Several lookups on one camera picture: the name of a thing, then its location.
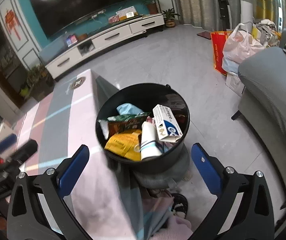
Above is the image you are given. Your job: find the black trash bucket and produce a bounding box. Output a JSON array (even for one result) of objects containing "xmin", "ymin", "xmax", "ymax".
[{"xmin": 96, "ymin": 83, "xmax": 190, "ymax": 174}]

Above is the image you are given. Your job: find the green snack bag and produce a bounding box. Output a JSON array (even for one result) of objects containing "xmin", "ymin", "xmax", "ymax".
[{"xmin": 107, "ymin": 112, "xmax": 150, "ymax": 122}]

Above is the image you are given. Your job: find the black standing vacuum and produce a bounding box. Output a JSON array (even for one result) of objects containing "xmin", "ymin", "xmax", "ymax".
[{"xmin": 218, "ymin": 0, "xmax": 232, "ymax": 31}]

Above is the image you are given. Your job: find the yellow chip bag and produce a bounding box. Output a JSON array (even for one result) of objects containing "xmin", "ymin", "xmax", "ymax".
[{"xmin": 104, "ymin": 129, "xmax": 142, "ymax": 161}]

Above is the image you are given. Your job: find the dark teal foil bag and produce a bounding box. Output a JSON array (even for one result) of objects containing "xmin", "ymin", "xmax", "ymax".
[{"xmin": 108, "ymin": 119, "xmax": 144, "ymax": 137}]

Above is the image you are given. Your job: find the grey sofa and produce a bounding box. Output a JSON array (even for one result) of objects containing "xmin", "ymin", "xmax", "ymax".
[{"xmin": 231, "ymin": 28, "xmax": 286, "ymax": 209}]

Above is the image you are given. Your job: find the blue white medicine box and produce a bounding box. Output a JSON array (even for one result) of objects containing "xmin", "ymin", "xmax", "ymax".
[{"xmin": 153, "ymin": 104, "xmax": 183, "ymax": 143}]

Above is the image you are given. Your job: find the blue red box pair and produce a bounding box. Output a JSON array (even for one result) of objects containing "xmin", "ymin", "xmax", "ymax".
[{"xmin": 65, "ymin": 35, "xmax": 78, "ymax": 47}]

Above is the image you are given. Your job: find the white framed card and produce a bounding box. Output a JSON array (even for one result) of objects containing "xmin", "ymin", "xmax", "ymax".
[{"xmin": 116, "ymin": 6, "xmax": 138, "ymax": 21}]

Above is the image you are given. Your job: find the blue cleaning cloth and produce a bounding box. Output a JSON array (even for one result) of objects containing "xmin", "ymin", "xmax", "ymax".
[{"xmin": 116, "ymin": 103, "xmax": 144, "ymax": 115}]

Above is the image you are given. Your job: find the potted plant on cabinet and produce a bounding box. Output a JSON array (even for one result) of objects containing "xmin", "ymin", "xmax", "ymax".
[{"xmin": 142, "ymin": 0, "xmax": 159, "ymax": 15}]

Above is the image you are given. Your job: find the pink white plastic bag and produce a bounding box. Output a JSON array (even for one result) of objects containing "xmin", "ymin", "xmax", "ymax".
[{"xmin": 222, "ymin": 23, "xmax": 265, "ymax": 74}]

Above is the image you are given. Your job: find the white paper cup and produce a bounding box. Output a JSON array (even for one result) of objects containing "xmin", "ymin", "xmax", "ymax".
[{"xmin": 140, "ymin": 121, "xmax": 163, "ymax": 160}]

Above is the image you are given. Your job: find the white tv cabinet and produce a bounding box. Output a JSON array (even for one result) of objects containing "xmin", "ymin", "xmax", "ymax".
[{"xmin": 45, "ymin": 14, "xmax": 165, "ymax": 79}]

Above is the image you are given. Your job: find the potted plant by doorway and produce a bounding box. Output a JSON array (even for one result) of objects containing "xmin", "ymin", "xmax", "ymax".
[{"xmin": 19, "ymin": 64, "xmax": 54, "ymax": 102}]

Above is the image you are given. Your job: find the red chinese knot decoration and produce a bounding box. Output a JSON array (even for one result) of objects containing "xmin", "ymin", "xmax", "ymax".
[{"xmin": 4, "ymin": 9, "xmax": 21, "ymax": 41}]

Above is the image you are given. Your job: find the potted plant on floor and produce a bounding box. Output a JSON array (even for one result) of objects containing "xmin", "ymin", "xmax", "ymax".
[{"xmin": 162, "ymin": 8, "xmax": 180, "ymax": 28}]

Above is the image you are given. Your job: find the red orange paper bag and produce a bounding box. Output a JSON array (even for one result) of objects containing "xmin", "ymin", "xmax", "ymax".
[{"xmin": 210, "ymin": 30, "xmax": 231, "ymax": 76}]

